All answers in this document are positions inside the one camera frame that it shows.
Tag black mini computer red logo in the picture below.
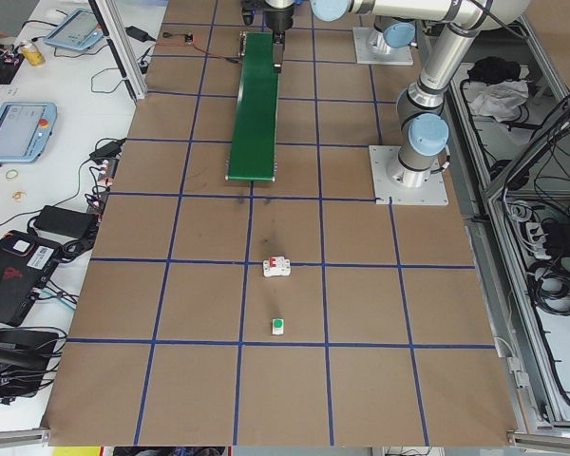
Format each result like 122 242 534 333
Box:
0 229 62 328

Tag blue grey teach pendant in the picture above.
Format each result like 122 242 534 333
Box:
0 101 59 166
43 8 107 51

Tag V-shaped metal bar frame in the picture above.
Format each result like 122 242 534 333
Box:
448 12 570 431

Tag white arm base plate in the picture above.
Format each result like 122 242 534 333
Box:
352 27 415 66
368 144 450 208

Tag small black power adapter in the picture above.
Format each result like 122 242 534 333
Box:
88 138 126 162

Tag yellow drink can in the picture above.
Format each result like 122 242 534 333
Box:
20 41 46 68

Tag black power adapter slim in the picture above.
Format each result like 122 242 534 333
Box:
124 26 157 43

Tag black equipment stand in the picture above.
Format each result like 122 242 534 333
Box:
0 326 67 408

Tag black power strip red plugs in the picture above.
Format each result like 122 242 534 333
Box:
85 156 121 216

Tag aluminium profile bar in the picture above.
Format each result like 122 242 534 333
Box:
0 427 51 450
504 428 570 453

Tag white red circuit breaker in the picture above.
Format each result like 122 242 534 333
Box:
261 255 294 279

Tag large black power brick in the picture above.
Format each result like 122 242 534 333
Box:
36 204 97 237

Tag white crumpled cloth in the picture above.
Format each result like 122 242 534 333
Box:
469 79 537 124

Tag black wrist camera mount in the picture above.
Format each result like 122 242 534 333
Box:
239 0 259 27

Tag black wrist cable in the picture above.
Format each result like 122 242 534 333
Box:
469 0 533 44

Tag tall aluminium profile post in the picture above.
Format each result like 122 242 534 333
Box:
86 0 146 102

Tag white power strip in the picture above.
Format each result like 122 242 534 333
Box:
525 221 549 260

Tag red conveyor power wire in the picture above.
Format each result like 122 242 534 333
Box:
154 41 242 64

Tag black crumpled cloth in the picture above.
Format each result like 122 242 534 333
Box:
465 56 523 83

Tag green conveyor belt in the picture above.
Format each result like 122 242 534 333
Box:
224 30 282 184

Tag coiled black cable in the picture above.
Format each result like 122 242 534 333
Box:
525 276 570 315

